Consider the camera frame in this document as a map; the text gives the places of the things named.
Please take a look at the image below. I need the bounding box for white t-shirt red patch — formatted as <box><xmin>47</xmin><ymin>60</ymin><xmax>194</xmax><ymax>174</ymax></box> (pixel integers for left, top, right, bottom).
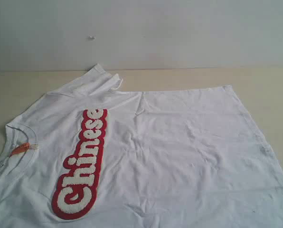
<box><xmin>0</xmin><ymin>65</ymin><xmax>283</xmax><ymax>228</ymax></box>

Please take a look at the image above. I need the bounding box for orange neck label tag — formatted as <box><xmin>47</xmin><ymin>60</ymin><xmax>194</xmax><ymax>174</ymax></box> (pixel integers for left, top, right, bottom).
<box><xmin>9</xmin><ymin>142</ymin><xmax>39</xmax><ymax>157</ymax></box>

